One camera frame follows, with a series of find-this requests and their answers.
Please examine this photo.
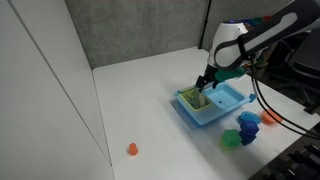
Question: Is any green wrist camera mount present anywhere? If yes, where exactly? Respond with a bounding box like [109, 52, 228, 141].
[213, 65, 247, 84]

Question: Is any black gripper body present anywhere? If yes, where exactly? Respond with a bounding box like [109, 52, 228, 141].
[202, 63, 222, 85]

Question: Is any orange toy plate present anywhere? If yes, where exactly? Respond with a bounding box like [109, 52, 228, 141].
[261, 108, 284, 126]

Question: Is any green toy cube box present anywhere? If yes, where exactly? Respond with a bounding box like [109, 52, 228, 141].
[221, 129, 243, 149]

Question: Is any small orange toy cup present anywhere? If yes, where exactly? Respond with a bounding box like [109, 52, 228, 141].
[128, 142, 140, 157]

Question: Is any yellow-green toy dish rack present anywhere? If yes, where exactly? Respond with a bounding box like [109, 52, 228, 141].
[177, 86, 214, 112]

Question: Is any blue toy bowl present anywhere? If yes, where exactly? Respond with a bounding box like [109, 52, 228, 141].
[237, 110, 262, 125]

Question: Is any black stand pole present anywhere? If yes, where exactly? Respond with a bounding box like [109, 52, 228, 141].
[198, 0, 212, 50]

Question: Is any light blue toy sink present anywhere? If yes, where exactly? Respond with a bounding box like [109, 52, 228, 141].
[173, 81, 252, 128]

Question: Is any lime green toy block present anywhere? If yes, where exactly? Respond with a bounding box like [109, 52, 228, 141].
[219, 139, 232, 151]

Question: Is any wooden toy storage shelf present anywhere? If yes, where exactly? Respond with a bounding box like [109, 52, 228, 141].
[242, 14, 285, 72]

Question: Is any black clamp equipment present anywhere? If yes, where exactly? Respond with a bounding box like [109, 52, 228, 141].
[249, 122, 320, 180]

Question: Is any dark blue toy box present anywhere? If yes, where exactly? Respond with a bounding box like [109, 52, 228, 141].
[238, 119, 261, 146]

